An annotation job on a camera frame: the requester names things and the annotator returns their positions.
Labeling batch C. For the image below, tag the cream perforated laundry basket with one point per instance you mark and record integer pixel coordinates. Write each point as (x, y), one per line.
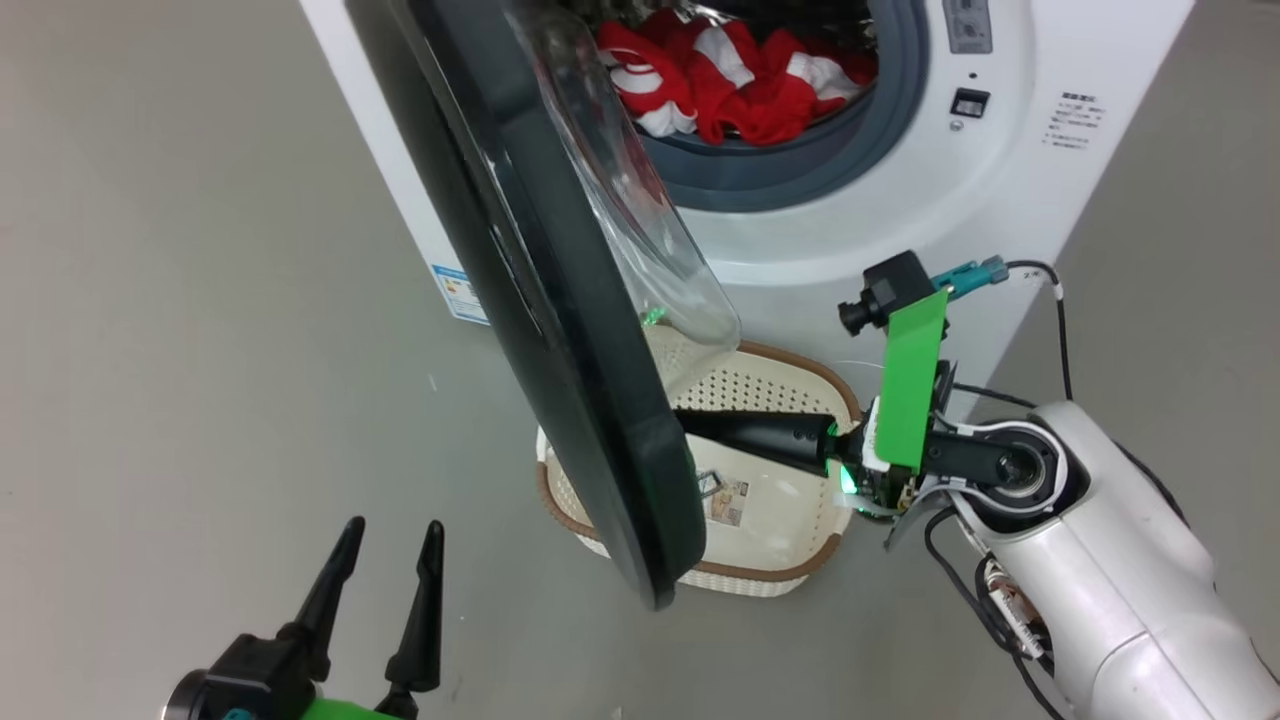
(770, 500)

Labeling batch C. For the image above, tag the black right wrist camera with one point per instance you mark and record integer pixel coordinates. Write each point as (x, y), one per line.
(890, 285)

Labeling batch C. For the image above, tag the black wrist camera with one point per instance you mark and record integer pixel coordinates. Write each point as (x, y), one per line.
(890, 285)
(250, 680)

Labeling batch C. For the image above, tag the black door latch socket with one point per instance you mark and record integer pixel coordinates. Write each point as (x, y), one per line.
(970, 103)

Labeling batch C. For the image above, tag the white front-load washing machine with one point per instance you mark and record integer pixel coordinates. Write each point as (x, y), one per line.
(900, 230)

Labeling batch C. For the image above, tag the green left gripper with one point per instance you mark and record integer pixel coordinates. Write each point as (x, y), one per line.
(345, 711)

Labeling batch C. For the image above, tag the dark washing machine door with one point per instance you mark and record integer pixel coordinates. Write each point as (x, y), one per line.
(560, 350)

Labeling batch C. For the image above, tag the small printed paper label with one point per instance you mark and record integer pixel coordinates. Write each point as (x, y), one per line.
(725, 498)

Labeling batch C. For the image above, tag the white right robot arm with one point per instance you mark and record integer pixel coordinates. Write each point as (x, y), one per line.
(1100, 560)

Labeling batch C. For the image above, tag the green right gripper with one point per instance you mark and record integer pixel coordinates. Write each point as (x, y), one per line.
(912, 390)

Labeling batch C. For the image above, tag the grey warning sticker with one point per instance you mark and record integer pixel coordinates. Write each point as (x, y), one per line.
(967, 25)

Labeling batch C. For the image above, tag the red and white garment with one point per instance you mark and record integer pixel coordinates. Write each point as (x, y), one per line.
(650, 85)
(760, 110)

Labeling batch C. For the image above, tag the blue white energy sticker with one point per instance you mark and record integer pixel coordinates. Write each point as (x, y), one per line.
(460, 295)

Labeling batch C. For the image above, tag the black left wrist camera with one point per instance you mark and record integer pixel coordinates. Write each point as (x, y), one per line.
(250, 680)

